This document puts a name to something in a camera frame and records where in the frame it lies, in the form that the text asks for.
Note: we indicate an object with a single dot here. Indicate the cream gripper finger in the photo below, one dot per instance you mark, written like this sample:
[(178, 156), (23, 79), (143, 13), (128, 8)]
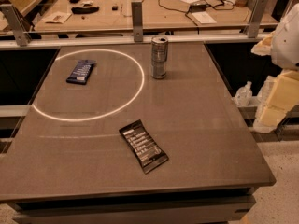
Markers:
[(280, 95), (263, 47)]

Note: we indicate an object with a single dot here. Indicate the silver redbull can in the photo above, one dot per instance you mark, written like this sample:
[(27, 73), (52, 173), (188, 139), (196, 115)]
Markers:
[(159, 52)]

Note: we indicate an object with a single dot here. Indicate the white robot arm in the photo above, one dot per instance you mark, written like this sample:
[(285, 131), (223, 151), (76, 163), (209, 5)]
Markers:
[(285, 43)]

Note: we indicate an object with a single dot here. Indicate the black rxbar chocolate wrapper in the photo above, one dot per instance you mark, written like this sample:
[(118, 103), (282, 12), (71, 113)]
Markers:
[(144, 147)]

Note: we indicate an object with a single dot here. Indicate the blue rxbar wrapper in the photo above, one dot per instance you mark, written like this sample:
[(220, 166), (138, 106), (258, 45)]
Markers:
[(81, 72)]

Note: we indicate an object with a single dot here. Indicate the clear sanitizer bottle left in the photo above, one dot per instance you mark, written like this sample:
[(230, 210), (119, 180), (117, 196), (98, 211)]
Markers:
[(243, 95)]

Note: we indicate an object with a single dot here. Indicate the white paper card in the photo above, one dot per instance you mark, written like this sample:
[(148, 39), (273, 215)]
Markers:
[(203, 17)]

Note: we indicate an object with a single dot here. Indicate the black power adapter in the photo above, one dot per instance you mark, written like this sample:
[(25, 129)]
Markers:
[(197, 7)]

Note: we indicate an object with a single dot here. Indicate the wooden background desk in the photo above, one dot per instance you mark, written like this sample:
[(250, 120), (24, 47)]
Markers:
[(158, 15)]

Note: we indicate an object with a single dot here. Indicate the small black block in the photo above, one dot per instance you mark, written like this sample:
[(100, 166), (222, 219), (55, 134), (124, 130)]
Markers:
[(115, 7)]

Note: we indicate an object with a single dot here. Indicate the black flat device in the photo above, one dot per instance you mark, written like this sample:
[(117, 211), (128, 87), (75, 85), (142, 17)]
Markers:
[(84, 10)]

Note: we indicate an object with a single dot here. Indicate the beige paper packet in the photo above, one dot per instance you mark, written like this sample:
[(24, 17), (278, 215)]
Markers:
[(57, 17)]

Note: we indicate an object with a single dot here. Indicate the right metal bracket post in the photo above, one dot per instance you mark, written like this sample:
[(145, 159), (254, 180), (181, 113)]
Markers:
[(255, 19)]

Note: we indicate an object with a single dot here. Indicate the metal bracket post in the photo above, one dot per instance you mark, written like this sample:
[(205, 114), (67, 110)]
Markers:
[(19, 26), (255, 19), (137, 18)]

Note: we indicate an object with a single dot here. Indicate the middle metal bracket post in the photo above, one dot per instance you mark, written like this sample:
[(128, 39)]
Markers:
[(137, 18)]

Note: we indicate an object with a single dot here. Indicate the left metal bracket post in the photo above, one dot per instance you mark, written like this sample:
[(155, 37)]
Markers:
[(19, 26)]

